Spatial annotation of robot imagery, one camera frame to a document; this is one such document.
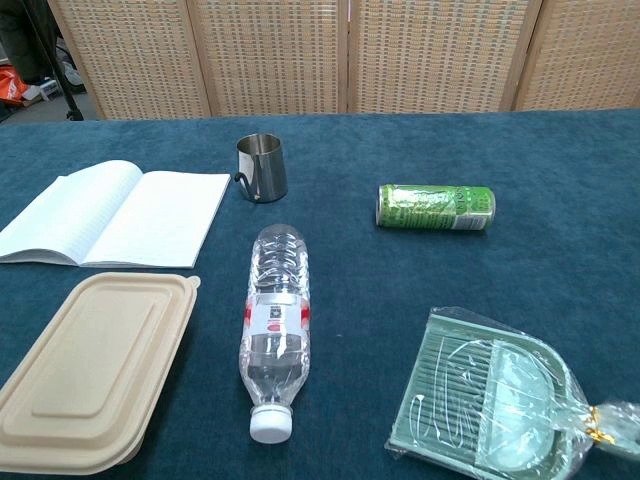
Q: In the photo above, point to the white lined paper notebook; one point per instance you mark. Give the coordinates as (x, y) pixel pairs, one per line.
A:
(150, 220)

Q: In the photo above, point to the stainless steel milk pitcher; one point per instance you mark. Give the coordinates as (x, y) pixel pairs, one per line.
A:
(267, 170)

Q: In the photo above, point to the blue table cloth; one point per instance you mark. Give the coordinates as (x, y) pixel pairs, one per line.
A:
(400, 280)

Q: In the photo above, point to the clear plastic water bottle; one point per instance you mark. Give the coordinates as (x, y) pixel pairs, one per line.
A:
(277, 320)

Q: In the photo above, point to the green drink can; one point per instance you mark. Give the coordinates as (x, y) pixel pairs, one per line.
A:
(435, 207)

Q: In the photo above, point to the woven folding screen panel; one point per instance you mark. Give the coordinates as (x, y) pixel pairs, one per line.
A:
(585, 55)
(270, 55)
(135, 55)
(435, 55)

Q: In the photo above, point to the green dustpan set in wrap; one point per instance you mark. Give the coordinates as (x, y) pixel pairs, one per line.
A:
(475, 395)

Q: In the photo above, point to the beige lidded food container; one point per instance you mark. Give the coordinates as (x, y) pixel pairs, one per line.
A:
(95, 360)

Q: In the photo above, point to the black tripod stand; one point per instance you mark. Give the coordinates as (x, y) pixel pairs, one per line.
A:
(64, 85)

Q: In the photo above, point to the gold twist tie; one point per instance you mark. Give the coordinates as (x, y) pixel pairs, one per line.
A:
(595, 425)

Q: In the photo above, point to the orange plastic bag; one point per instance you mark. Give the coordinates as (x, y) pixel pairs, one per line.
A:
(10, 85)

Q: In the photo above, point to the dark hanging garment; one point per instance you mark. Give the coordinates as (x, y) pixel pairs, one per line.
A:
(20, 35)

